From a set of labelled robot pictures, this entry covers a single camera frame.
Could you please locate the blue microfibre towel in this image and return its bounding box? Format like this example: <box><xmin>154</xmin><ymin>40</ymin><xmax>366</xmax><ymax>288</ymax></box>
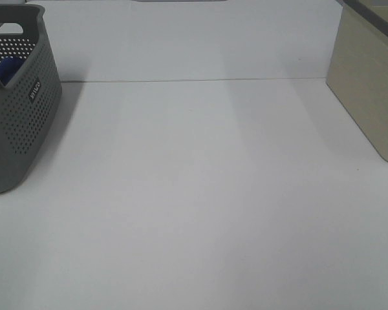
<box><xmin>0</xmin><ymin>57</ymin><xmax>24</xmax><ymax>85</ymax></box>

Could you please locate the grey perforated plastic basket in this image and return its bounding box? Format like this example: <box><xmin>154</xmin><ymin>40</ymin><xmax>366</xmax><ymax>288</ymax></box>
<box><xmin>0</xmin><ymin>4</ymin><xmax>62</xmax><ymax>194</ymax></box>

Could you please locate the beige storage box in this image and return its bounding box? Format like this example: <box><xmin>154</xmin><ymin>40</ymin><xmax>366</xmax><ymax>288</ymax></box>
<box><xmin>326</xmin><ymin>1</ymin><xmax>388</xmax><ymax>162</ymax></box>

